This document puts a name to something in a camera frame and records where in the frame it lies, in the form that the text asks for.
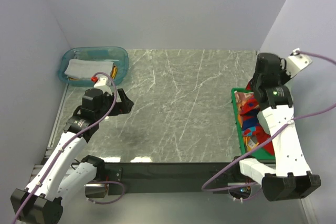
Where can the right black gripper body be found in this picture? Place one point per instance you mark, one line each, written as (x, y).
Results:
(283, 76)

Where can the orange and grey towel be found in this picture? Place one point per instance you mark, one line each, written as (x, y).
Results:
(113, 74)

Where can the red and blue cloth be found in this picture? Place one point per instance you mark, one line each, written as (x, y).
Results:
(253, 133)

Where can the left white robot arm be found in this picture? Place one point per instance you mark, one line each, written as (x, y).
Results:
(44, 198)

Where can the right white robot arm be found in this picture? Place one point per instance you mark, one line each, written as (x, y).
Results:
(268, 117)

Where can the brown patterned towel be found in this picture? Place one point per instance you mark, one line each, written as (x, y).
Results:
(242, 98)

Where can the teal transparent plastic bin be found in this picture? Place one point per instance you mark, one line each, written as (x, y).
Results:
(116, 54)

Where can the green plastic tray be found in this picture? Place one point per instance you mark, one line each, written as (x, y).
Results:
(262, 155)

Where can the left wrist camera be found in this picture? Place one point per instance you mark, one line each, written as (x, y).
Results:
(102, 83)

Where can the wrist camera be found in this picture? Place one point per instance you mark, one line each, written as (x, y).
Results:
(102, 83)
(295, 63)

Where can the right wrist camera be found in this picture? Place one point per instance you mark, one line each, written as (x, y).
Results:
(295, 63)

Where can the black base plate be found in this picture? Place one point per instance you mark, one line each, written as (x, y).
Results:
(160, 177)

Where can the aluminium rail frame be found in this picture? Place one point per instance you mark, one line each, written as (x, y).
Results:
(228, 178)

